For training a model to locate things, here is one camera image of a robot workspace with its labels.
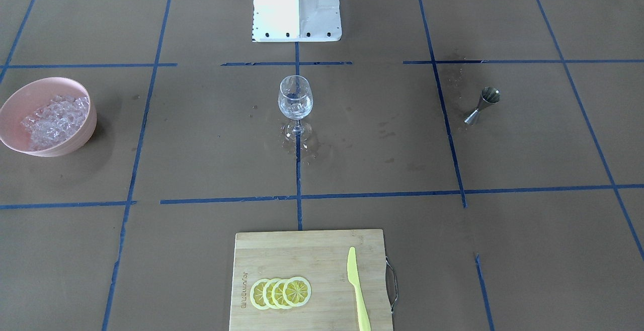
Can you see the lemon slice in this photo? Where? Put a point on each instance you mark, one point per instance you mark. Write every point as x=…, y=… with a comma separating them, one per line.
x=297, y=291
x=267, y=293
x=277, y=295
x=257, y=294

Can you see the pink bowl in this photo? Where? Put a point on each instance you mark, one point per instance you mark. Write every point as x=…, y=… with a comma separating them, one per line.
x=34, y=95

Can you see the ice cubes pile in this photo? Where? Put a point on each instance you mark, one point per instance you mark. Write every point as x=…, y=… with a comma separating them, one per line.
x=56, y=122

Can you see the bamboo cutting board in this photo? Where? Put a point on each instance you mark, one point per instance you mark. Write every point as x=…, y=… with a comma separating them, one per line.
x=321, y=257

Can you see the clear wine glass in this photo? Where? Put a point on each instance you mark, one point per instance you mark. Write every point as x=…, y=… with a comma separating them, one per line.
x=295, y=87

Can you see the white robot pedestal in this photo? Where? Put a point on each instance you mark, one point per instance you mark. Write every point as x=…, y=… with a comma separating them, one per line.
x=296, y=21

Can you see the steel double jigger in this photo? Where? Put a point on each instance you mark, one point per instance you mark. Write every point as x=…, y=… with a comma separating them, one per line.
x=488, y=97

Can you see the yellow plastic knife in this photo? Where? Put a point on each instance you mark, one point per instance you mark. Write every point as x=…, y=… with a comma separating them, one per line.
x=353, y=278

